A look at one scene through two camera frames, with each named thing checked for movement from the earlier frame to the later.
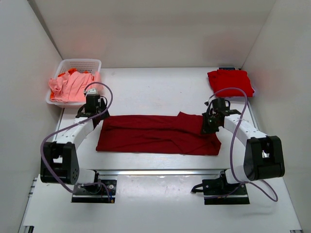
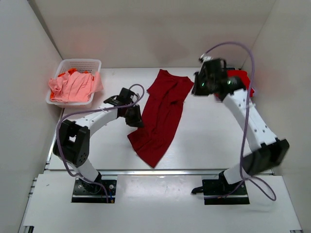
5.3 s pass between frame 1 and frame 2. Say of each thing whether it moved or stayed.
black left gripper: moved
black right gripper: moved
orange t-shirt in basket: stayed
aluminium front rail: stayed
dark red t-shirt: moved
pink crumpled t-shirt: stayed
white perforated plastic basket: stayed
